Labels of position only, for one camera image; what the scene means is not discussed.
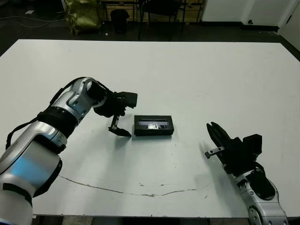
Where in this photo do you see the black waste bin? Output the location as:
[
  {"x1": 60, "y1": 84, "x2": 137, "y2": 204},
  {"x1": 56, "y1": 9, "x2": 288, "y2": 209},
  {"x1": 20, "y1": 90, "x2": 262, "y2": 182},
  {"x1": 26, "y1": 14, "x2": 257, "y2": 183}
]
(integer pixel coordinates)
[{"x1": 110, "y1": 9, "x2": 130, "y2": 34}]

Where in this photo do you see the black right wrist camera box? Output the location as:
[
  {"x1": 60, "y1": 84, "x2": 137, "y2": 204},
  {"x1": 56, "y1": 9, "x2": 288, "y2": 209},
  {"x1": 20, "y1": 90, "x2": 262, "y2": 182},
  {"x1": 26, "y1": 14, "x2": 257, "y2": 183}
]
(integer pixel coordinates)
[{"x1": 242, "y1": 134, "x2": 263, "y2": 157}]

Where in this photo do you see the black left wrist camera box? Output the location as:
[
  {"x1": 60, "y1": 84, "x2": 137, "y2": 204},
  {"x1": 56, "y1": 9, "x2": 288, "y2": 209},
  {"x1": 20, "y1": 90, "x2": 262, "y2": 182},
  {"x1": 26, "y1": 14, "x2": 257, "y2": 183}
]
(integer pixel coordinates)
[{"x1": 119, "y1": 91, "x2": 139, "y2": 109}]

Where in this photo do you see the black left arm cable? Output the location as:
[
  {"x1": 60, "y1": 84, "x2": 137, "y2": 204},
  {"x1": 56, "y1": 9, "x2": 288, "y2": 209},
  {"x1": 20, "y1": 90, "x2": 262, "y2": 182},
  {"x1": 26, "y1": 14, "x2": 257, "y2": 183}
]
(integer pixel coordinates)
[{"x1": 5, "y1": 78, "x2": 82, "y2": 151}]

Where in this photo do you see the thin white floor cable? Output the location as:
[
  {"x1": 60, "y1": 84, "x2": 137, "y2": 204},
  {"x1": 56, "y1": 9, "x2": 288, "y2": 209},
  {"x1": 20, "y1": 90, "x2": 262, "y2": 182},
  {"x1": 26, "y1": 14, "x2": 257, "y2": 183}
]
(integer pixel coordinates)
[{"x1": 0, "y1": 15, "x2": 66, "y2": 28}]

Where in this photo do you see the yellow-green sack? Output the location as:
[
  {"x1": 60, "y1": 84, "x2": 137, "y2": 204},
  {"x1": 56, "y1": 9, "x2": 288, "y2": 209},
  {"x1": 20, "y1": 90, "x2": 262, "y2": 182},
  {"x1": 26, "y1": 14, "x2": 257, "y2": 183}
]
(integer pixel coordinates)
[{"x1": 64, "y1": 0, "x2": 102, "y2": 36}]

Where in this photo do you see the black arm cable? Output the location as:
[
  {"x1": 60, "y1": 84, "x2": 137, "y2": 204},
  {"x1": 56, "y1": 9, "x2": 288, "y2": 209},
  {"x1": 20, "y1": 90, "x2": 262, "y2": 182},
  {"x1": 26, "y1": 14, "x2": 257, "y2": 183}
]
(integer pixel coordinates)
[
  {"x1": 254, "y1": 161, "x2": 268, "y2": 177},
  {"x1": 5, "y1": 78, "x2": 82, "y2": 151}
]

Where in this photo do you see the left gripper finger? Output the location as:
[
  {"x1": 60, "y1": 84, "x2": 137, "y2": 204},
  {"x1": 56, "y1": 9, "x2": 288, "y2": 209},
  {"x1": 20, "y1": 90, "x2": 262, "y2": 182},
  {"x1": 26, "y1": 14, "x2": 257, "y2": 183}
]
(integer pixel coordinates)
[{"x1": 108, "y1": 126, "x2": 132, "y2": 138}]

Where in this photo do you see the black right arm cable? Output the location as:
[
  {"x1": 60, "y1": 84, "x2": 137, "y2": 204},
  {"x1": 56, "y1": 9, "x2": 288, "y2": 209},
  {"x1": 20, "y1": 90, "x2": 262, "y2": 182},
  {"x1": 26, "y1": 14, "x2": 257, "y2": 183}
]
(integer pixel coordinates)
[{"x1": 254, "y1": 161, "x2": 268, "y2": 177}]

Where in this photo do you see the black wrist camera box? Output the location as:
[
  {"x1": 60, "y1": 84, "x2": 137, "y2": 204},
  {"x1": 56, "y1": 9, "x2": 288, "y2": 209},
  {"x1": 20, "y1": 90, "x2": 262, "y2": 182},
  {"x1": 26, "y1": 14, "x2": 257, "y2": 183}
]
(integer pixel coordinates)
[
  {"x1": 242, "y1": 134, "x2": 263, "y2": 157},
  {"x1": 119, "y1": 91, "x2": 139, "y2": 109}
]

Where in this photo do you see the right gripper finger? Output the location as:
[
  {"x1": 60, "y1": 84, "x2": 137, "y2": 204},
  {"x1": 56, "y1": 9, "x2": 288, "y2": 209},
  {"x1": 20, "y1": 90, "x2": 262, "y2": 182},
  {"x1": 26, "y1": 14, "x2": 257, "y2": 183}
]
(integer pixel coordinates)
[
  {"x1": 210, "y1": 121, "x2": 233, "y2": 148},
  {"x1": 206, "y1": 123, "x2": 226, "y2": 152}
]

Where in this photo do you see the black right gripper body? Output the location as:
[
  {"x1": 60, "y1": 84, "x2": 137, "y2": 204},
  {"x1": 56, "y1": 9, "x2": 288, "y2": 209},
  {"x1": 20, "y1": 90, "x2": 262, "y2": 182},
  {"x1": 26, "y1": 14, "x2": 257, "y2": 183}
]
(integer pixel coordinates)
[{"x1": 204, "y1": 136, "x2": 259, "y2": 176}]

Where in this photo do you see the black office chair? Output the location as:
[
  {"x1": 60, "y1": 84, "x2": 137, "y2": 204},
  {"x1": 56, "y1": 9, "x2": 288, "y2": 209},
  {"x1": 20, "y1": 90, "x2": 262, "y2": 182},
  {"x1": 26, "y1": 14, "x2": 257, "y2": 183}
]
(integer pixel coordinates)
[{"x1": 137, "y1": 0, "x2": 186, "y2": 41}]

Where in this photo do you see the black box lid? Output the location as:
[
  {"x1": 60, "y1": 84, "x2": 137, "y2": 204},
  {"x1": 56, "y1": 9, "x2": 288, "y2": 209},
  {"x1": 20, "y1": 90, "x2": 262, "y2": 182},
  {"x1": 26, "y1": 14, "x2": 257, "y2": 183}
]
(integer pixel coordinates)
[{"x1": 132, "y1": 114, "x2": 174, "y2": 139}]

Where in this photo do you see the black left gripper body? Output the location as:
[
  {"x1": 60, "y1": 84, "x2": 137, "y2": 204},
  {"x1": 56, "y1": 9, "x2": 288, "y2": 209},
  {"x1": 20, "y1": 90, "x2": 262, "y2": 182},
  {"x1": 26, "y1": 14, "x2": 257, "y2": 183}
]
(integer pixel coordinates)
[{"x1": 93, "y1": 90, "x2": 129, "y2": 132}]

